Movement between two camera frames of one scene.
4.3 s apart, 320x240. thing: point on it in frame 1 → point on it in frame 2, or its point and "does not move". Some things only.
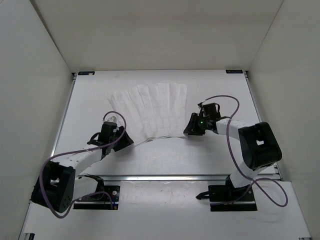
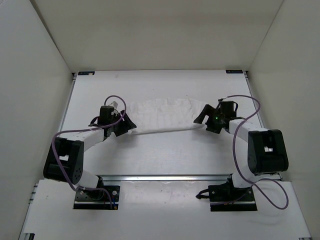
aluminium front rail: (162, 177) does not move
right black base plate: (222, 198) does not move
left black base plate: (106, 197) does not move
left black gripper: (126, 141) → (127, 124)
